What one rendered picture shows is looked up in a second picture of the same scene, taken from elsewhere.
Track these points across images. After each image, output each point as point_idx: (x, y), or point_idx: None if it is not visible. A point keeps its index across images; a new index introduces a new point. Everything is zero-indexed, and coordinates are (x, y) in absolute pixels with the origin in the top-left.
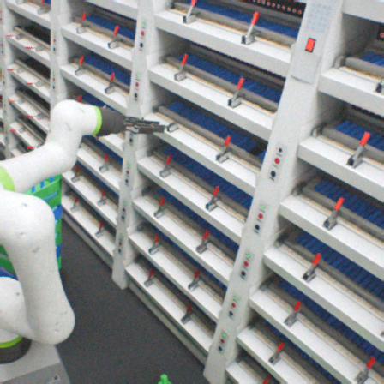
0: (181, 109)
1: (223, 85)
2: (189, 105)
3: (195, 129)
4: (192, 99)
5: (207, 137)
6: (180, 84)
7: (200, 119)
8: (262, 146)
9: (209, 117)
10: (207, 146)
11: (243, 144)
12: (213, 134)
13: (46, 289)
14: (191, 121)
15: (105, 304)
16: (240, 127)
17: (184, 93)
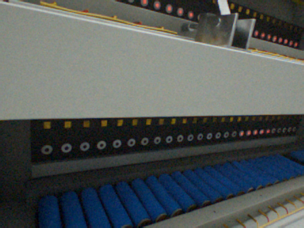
0: (102, 208)
1: (284, 53)
2: (93, 183)
3: (244, 213)
4: (303, 101)
5: (271, 205)
6: (271, 58)
7: (191, 187)
8: (283, 154)
9: (179, 172)
10: (302, 219)
11: (293, 165)
12: (273, 186)
13: None
14: (196, 206)
15: None
16: (235, 151)
17: (281, 90)
